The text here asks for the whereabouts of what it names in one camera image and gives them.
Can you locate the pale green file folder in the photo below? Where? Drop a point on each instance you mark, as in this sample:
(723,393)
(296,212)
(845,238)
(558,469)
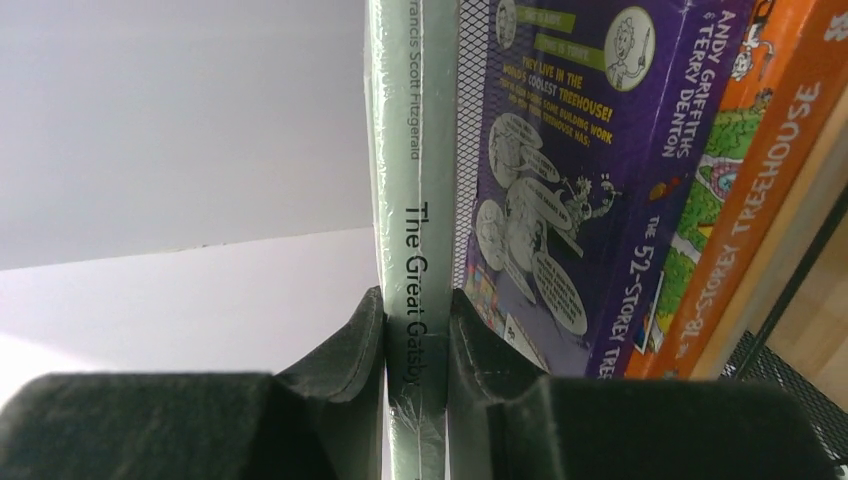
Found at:
(411,72)

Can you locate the purple treehouse book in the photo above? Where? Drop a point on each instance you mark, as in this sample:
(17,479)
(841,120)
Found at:
(594,118)

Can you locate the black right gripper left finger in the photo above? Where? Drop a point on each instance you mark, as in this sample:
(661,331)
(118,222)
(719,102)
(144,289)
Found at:
(320,418)

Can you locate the orange green treehouse book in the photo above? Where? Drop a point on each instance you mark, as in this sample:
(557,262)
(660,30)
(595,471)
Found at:
(789,71)

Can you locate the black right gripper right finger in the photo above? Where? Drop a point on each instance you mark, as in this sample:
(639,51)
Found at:
(509,419)

